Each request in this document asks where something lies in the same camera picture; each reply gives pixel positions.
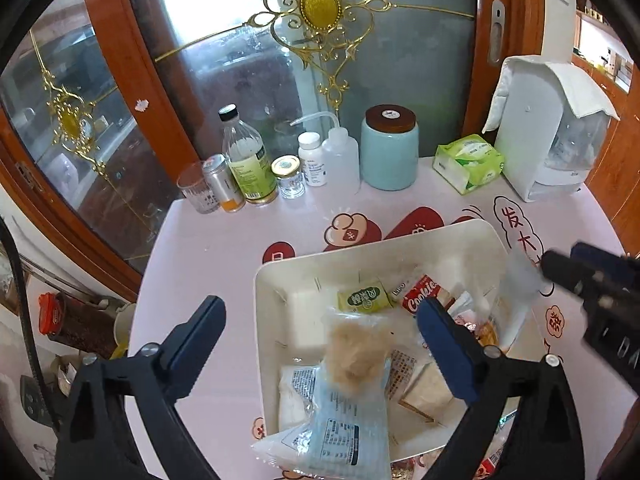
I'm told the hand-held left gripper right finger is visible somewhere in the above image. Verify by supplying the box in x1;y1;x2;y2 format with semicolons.
416;297;586;480

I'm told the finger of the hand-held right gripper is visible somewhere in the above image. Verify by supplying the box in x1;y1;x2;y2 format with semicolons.
539;247;608;306
571;241;640;288

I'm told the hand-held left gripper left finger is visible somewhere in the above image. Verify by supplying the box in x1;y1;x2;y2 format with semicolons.
52;296;227;480

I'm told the clear long wafer packet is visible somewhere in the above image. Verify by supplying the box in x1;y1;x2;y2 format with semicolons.
387;347;453;418

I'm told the clear pink snack packet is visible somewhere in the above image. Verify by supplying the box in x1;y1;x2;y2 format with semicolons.
450;292;483;331

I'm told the orange white snack bar packet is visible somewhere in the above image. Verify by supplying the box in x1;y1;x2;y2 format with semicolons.
475;320;501;348

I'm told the red white cookie packet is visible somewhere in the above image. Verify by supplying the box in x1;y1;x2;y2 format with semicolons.
387;272;456;318

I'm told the small green snack packet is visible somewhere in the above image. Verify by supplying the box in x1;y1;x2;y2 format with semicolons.
336;282;395;313

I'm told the white pale cracker packet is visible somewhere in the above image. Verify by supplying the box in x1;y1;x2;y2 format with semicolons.
249;362;326;466

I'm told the white plastic bin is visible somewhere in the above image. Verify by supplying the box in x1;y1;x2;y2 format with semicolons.
252;217;543;466

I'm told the light blue snack packet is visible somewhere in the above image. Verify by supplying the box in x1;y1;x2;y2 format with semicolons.
300;307;393;480

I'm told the white yellow pot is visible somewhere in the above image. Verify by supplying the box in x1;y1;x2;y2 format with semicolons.
107;300;138;361

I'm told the pink printed tablecloth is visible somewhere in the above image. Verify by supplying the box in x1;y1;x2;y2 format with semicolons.
127;155;633;480

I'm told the brown wooden cabinet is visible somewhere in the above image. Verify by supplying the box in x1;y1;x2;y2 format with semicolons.
575;55;640;256

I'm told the red white printed snack packet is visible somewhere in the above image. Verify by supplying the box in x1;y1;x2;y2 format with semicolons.
472;432;508;480

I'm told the white countertop appliance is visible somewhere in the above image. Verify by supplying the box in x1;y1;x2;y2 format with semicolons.
495;67;613;203

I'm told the green tissue pack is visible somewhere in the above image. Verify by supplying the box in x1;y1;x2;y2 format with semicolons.
432;134;505;196

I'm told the red lidded dark jar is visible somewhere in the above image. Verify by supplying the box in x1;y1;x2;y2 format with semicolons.
39;291;121;361

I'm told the clear drinking glass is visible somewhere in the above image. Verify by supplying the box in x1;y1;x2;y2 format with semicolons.
176;161;221;215

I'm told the small metal tin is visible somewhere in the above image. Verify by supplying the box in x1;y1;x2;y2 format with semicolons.
202;154;246;213

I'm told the green label glass bottle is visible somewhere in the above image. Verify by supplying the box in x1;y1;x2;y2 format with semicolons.
218;104;279;206

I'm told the white cloth cover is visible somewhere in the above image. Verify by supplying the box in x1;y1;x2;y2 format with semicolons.
482;56;621;134

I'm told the small glass jar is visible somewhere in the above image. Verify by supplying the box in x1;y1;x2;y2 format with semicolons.
271;156;306;198

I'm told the light blue ceramic canister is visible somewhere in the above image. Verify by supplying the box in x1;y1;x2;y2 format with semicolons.
361;105;420;191

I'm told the wooden framed glass door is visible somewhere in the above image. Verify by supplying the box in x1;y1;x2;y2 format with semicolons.
80;0;543;166
0;0;201;288

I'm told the white pill bottle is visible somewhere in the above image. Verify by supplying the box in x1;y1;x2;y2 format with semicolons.
298;131;331;188

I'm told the white squeeze bottle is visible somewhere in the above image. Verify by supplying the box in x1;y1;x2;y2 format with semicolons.
290;111;361;196

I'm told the wooden display shelf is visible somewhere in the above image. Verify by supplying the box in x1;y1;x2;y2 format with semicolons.
570;0;640;96

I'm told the gold door ornament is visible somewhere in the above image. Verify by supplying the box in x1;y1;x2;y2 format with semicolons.
30;30;121;221
245;0;396;113

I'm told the black cable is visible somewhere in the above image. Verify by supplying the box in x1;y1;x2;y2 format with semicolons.
0;215;56;426

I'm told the silver door handle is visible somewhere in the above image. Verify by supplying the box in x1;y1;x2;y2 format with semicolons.
490;0;505;66

